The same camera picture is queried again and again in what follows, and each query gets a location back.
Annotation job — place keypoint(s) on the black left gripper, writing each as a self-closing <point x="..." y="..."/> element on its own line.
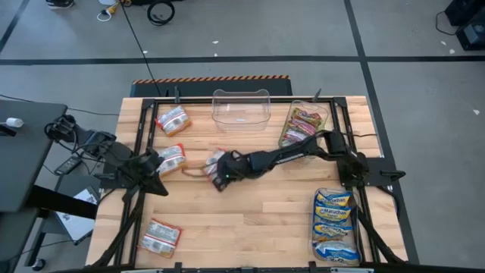
<point x="149" y="165"/>

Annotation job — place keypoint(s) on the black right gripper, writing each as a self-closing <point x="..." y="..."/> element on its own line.
<point x="238" y="167"/>

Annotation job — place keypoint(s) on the orange Maruchan ramen pack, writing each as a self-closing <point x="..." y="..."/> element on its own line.
<point x="160" y="237"/>
<point x="173" y="120"/>
<point x="212" y="167"/>
<point x="173" y="159"/>

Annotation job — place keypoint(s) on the pink green Maruchan ramen pack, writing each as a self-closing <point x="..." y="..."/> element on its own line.
<point x="303" y="126"/>
<point x="290" y="143"/>
<point x="293" y="134"/>
<point x="307" y="115"/>

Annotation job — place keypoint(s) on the blue Maruchan ramen pack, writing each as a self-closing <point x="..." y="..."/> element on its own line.
<point x="336" y="252"/>
<point x="329" y="232"/>
<point x="332" y="214"/>
<point x="333" y="198"/>

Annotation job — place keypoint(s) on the narrow clear plastic bin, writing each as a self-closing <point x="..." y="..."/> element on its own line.
<point x="354" y="193"/>
<point x="322" y="108"/>

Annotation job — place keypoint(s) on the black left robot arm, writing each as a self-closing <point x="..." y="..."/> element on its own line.
<point x="102" y="146"/>

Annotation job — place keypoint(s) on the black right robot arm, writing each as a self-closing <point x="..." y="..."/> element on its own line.
<point x="295" y="151"/>

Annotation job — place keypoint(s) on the wide clear plastic bin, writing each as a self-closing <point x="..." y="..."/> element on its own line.
<point x="241" y="113"/>

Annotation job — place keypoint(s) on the black hazard striped ramp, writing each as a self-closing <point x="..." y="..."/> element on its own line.
<point x="227" y="86"/>

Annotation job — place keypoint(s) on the white printed sheet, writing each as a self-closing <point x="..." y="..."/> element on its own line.
<point x="76" y="223"/>

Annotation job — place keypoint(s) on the black remote control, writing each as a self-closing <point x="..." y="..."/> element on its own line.
<point x="68" y="165"/>

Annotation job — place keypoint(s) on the black caster wheel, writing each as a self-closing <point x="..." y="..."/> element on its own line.
<point x="38" y="264"/>

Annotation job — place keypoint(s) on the small white oval object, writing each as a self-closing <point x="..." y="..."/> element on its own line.
<point x="14" y="122"/>

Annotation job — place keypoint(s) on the black desk device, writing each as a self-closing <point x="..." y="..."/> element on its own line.
<point x="5" y="130"/>

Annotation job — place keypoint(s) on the person's shoe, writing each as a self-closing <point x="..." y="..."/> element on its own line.
<point x="60" y="4"/>

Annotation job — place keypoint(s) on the black equipment box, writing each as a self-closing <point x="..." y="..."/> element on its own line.
<point x="471" y="36"/>
<point x="466" y="9"/>

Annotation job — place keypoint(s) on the black aluminium table frame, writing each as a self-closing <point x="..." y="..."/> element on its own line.
<point x="189" y="100"/>

